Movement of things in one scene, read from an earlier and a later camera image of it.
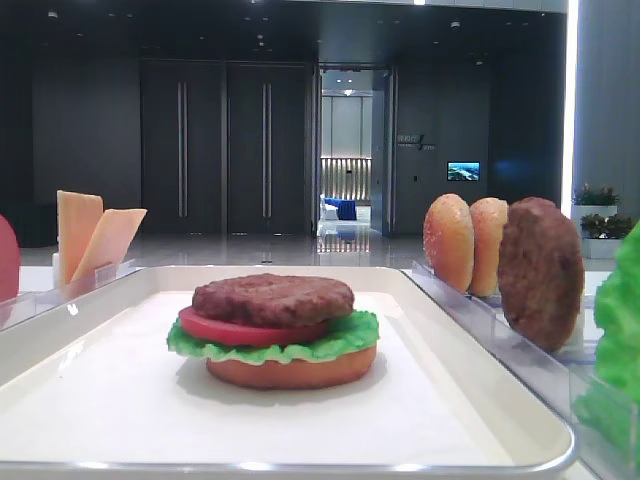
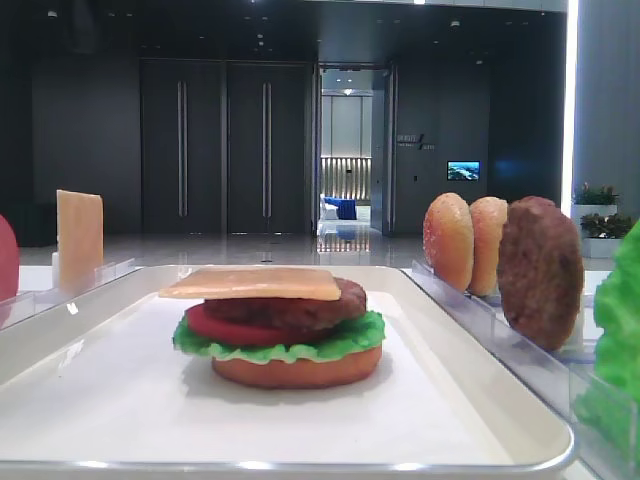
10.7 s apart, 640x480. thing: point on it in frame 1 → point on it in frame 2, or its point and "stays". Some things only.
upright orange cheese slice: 78,215 stays
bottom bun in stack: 344,368 stays
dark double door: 225,147 stays
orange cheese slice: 107,247 → 265,283
